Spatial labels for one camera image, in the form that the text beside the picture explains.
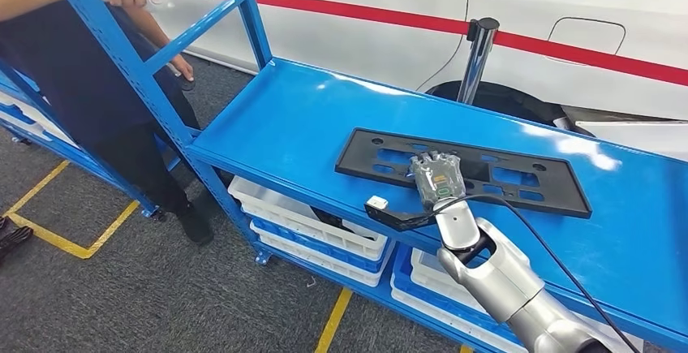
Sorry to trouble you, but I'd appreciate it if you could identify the blue plastic crate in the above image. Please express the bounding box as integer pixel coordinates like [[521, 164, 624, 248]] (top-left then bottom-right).
[[251, 216, 393, 275], [390, 243, 539, 353]]

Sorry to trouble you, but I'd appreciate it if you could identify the black car tyre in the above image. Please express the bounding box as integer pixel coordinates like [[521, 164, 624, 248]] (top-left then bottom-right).
[[424, 80, 595, 138]]

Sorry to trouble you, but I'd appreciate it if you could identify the black part in crate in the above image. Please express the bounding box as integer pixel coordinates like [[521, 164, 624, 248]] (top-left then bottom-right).
[[312, 206, 359, 234]]

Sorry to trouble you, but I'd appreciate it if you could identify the person's black shoe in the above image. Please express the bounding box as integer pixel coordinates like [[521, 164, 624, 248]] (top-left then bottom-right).
[[0, 216, 34, 260]]

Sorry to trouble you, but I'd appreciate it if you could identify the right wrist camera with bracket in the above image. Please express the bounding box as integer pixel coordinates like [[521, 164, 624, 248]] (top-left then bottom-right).
[[364, 196, 439, 232]]

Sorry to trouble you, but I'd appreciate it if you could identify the yellow floor tape outline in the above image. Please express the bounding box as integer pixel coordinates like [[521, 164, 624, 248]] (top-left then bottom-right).
[[5, 159, 141, 260]]

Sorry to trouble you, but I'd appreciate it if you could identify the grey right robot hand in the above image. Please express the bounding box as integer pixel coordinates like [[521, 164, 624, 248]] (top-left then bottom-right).
[[408, 149, 468, 213]]

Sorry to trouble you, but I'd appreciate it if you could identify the black plastic mounting plate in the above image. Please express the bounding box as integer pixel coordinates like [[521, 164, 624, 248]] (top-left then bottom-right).
[[333, 127, 593, 220]]

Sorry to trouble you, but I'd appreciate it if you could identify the person's left hand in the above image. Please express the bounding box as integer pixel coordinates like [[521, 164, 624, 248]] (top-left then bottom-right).
[[169, 54, 196, 83]]

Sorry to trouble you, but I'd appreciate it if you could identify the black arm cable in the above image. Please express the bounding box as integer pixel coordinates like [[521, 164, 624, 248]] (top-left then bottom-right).
[[429, 193, 641, 353]]

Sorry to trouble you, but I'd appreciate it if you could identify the chrome stanchion post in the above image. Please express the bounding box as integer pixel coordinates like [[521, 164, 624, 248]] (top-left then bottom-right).
[[457, 17, 501, 105]]

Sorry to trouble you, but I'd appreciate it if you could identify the blue metal shelf rack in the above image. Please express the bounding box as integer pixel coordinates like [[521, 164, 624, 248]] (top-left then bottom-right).
[[0, 60, 160, 217], [42, 0, 688, 353]]

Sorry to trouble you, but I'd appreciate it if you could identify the person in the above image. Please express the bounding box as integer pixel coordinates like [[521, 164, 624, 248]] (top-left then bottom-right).
[[0, 0, 216, 247]]

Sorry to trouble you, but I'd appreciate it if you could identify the white plastic crate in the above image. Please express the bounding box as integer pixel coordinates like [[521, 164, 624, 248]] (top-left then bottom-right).
[[249, 221, 396, 288], [390, 286, 531, 353], [0, 89, 79, 150], [411, 248, 490, 314], [228, 175, 389, 261]]

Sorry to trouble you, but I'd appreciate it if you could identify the white car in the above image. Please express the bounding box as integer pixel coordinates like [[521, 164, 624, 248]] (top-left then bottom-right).
[[134, 0, 688, 163]]

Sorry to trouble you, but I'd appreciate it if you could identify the red barrier belt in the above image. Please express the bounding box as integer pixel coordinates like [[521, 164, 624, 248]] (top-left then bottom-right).
[[156, 0, 688, 87]]

